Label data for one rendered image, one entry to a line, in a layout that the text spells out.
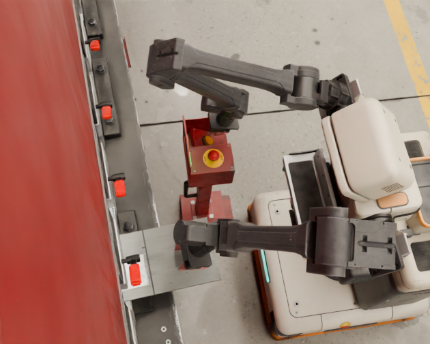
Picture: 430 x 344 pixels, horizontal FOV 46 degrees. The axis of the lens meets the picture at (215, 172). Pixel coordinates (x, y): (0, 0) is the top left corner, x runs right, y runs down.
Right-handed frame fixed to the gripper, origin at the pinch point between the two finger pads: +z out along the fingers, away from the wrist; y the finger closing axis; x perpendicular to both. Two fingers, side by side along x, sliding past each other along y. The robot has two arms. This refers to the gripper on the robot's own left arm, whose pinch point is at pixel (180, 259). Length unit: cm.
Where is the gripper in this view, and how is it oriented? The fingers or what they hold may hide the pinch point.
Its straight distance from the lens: 137.4
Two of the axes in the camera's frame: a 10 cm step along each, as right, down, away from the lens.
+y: 2.3, 8.9, -3.9
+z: -5.3, 4.5, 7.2
